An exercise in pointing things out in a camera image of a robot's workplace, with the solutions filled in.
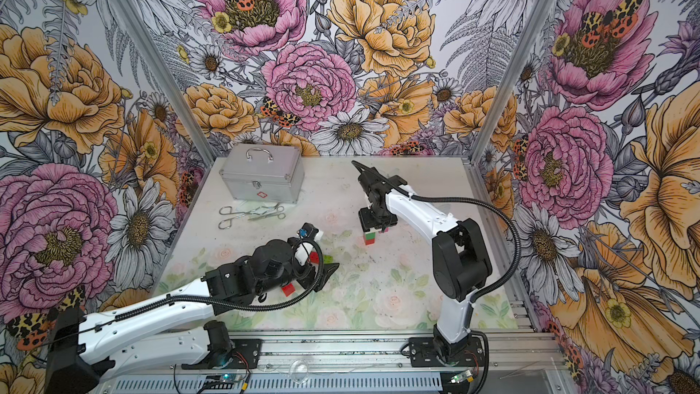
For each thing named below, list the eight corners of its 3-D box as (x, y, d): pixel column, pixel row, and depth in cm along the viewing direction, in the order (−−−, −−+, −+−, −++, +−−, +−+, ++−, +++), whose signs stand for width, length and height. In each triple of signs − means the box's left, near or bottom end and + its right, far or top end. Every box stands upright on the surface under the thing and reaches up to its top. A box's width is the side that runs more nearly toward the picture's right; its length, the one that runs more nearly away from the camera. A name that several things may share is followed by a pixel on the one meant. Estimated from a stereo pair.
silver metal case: (232, 204, 109) (215, 173, 95) (251, 152, 128) (238, 120, 114) (299, 204, 109) (291, 173, 95) (308, 152, 128) (302, 120, 114)
